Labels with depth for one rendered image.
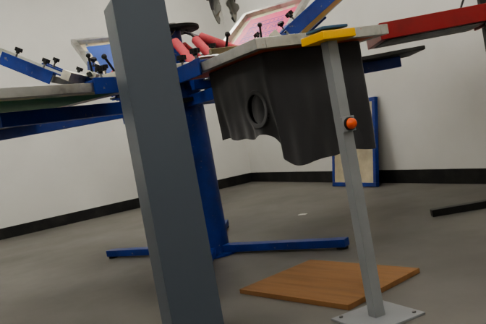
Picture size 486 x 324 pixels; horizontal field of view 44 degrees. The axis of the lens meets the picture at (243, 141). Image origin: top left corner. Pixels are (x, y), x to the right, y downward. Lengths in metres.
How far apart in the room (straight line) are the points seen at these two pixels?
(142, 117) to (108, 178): 4.68
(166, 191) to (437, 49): 2.98
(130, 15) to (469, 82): 2.89
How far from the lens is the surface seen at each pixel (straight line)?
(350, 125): 1.95
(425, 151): 4.85
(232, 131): 2.51
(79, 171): 6.64
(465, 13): 3.41
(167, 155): 2.06
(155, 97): 2.06
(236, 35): 4.53
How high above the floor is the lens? 0.71
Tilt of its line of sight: 2 degrees down
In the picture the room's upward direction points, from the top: 10 degrees counter-clockwise
